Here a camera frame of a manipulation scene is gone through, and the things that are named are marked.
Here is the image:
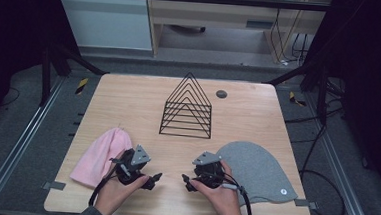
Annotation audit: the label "grey knit beanie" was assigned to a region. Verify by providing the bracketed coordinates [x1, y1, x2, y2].
[213, 139, 302, 210]

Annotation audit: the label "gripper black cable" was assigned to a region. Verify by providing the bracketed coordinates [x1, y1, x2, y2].
[87, 162, 119, 209]
[217, 173, 257, 215]

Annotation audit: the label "hanging black desk cables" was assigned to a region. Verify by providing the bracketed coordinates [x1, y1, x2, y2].
[267, 0, 312, 68]

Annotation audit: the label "person's right hand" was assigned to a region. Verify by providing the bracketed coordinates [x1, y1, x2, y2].
[186, 159, 251, 215]

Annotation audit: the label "silver metal floor rail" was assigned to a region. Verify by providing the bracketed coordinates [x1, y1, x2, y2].
[295, 90, 381, 215]
[0, 71, 67, 215]

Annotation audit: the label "black frame strut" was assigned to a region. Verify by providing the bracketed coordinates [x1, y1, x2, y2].
[260, 57, 334, 126]
[37, 41, 112, 110]

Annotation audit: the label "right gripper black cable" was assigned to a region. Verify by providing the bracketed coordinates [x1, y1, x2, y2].
[217, 173, 257, 215]

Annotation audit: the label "light wooden desk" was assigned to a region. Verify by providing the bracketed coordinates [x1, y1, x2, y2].
[140, 0, 333, 68]

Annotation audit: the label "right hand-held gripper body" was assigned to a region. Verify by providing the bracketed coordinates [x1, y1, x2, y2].
[191, 150, 232, 191]

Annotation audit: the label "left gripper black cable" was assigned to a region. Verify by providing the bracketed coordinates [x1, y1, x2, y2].
[87, 162, 119, 209]

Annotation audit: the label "white cabinet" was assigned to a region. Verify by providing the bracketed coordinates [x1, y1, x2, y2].
[48, 0, 157, 52]

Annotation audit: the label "grey tape tab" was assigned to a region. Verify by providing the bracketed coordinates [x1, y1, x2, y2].
[293, 197, 319, 211]
[41, 180, 68, 192]

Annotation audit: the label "pink knit beanie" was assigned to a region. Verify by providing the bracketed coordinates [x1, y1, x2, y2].
[68, 123, 135, 191]

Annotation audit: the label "black wire rack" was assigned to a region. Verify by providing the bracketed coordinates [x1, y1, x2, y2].
[158, 70, 216, 140]

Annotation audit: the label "yellow black hazard tape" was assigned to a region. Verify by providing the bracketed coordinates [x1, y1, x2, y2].
[74, 76, 90, 96]
[288, 90, 309, 109]

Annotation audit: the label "black curtain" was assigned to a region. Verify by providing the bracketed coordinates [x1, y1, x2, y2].
[0, 0, 86, 142]
[292, 0, 381, 200]

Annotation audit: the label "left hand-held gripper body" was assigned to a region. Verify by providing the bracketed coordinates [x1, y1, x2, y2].
[109, 143, 153, 187]

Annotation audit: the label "black floor cable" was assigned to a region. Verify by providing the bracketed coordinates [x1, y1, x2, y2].
[278, 102, 353, 215]

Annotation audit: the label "person's left hand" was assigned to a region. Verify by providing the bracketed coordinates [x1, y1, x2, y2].
[93, 147, 152, 215]

